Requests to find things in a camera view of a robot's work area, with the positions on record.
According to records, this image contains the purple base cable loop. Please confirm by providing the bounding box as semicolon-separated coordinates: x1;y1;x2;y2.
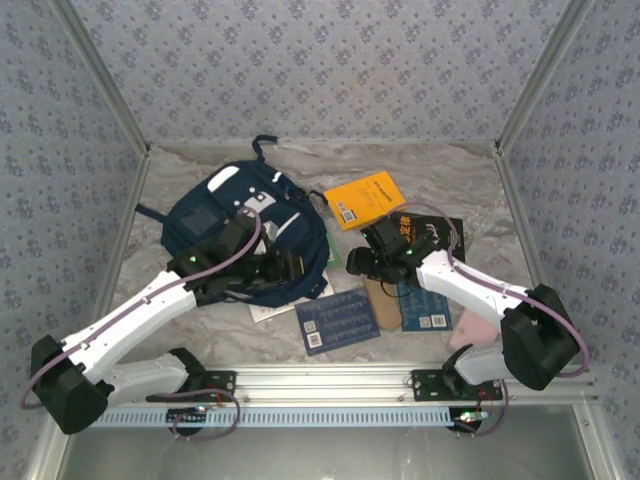
169;387;244;444
457;379;511;439

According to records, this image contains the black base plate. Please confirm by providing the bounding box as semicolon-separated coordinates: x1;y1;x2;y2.
145;369;237;404
411;368;504;402

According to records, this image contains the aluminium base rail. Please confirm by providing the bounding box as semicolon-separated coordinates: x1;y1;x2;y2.
107;363;599;407

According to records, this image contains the navy blue backpack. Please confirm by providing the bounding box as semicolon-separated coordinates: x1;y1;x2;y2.
134;134;331;309

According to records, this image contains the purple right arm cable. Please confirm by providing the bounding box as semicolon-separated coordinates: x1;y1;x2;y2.
385;202;592;380

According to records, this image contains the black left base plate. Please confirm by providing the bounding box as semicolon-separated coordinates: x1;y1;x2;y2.
145;369;237;404

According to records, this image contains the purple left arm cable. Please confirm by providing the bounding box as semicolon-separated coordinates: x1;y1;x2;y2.
18;206;265;412

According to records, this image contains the black book with deer print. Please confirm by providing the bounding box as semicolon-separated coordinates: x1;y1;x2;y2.
389;209;466;265

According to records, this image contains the yellow book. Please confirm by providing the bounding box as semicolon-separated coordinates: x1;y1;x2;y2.
323;169;407;231

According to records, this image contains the tall blue booklet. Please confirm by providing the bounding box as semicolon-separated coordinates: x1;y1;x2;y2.
397;279;454;332

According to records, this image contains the wide blue booklet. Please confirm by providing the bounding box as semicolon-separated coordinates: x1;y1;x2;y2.
294;286;381;357

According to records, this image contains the aluminium frame post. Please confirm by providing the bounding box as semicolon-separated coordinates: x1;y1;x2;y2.
49;0;151;157
494;0;596;151

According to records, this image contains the tan pencil case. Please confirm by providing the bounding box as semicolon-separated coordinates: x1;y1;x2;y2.
363;277;403;331

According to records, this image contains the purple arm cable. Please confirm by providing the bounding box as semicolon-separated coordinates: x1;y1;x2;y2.
18;206;265;412
385;202;592;380

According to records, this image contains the light blue slotted cable duct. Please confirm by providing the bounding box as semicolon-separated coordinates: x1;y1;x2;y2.
92;405;456;429

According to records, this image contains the small circuit board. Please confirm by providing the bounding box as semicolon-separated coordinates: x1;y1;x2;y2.
166;407;209;436
452;408;490;434

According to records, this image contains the white booklet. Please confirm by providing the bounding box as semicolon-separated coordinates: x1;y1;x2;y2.
248;272;335;324

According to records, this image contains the pink pencil case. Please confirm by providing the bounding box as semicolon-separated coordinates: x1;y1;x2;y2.
448;307;504;351

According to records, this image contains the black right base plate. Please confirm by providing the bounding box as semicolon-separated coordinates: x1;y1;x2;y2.
411;368;504;402

